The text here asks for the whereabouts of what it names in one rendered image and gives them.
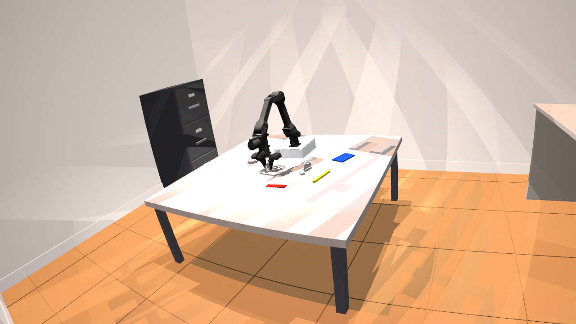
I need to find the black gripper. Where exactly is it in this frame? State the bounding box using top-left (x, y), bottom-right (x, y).
top-left (251, 144), bottom-right (282, 169)

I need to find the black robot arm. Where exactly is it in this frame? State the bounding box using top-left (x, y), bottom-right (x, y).
top-left (247, 91), bottom-right (301, 161)

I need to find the blue flat rectangular plate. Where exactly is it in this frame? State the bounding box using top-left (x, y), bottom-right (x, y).
top-left (332, 153), bottom-right (355, 162)

